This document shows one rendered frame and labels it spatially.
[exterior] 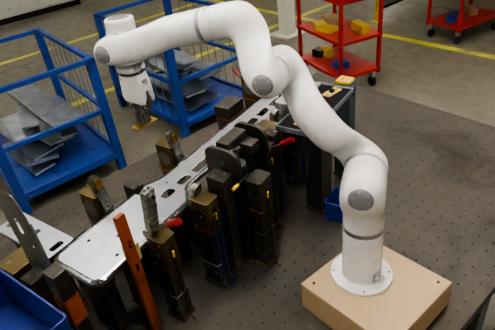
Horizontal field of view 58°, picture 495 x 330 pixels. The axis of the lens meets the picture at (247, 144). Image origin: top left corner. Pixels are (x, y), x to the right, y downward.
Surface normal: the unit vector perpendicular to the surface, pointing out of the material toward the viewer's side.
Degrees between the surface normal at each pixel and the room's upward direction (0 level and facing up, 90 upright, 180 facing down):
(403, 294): 4
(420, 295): 4
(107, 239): 0
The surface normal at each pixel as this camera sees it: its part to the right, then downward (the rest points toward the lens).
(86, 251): -0.11, -0.84
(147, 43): 0.48, 0.29
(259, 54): -0.33, -0.33
